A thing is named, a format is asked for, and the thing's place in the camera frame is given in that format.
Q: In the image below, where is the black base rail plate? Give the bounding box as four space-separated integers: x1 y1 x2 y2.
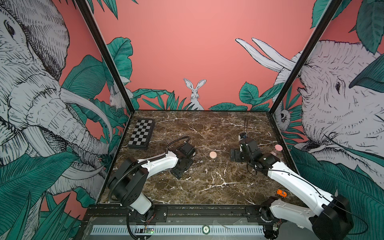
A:
80 204 265 236

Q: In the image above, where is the pink hourglass timer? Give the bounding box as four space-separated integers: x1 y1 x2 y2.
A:
270 144 283 156

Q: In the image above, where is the black metal frame post right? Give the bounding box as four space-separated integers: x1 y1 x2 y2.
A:
269 0 342 115

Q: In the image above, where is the black metal frame post left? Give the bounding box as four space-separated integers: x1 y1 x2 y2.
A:
75 0 135 115

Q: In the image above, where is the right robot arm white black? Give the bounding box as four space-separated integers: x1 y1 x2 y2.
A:
230 121 354 240

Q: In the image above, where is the small orange toy car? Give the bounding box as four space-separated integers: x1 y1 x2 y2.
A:
277 189 288 198

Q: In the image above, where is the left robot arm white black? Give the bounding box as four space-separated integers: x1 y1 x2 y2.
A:
108 136 196 216

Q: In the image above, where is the black metal frame post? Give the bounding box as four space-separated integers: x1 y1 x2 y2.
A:
75 0 135 115
269 0 342 115

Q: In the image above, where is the pink round disc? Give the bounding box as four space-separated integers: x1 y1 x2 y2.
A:
209 151 217 159

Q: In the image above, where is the white slotted cable duct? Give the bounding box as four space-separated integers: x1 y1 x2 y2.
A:
90 225 264 236

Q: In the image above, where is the black white checkerboard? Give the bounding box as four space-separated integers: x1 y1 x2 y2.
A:
127 118 155 150

